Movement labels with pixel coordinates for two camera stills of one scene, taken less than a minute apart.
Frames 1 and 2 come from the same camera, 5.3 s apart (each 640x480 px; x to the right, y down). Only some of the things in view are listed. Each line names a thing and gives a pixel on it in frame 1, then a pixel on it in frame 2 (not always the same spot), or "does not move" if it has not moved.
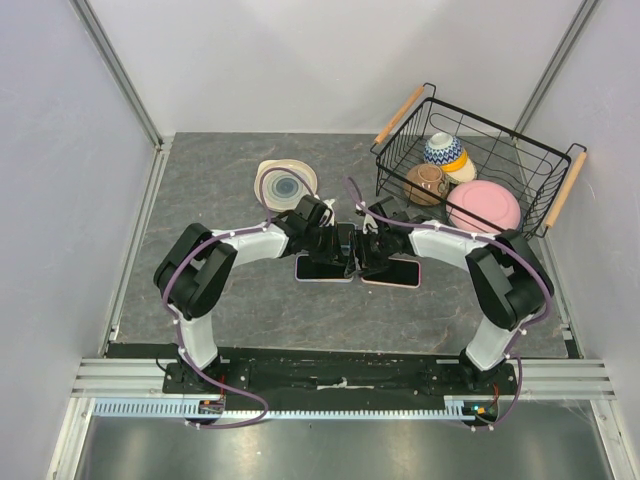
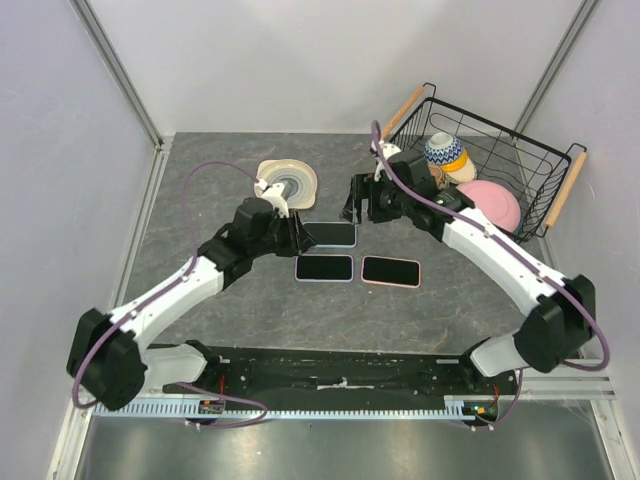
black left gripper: (333, 252) → (297, 243)
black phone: (307, 268) does not move
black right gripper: (370, 264) → (363, 186)
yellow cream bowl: (461, 171) does not move
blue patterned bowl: (442, 148) does not move
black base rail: (346, 372) does not move
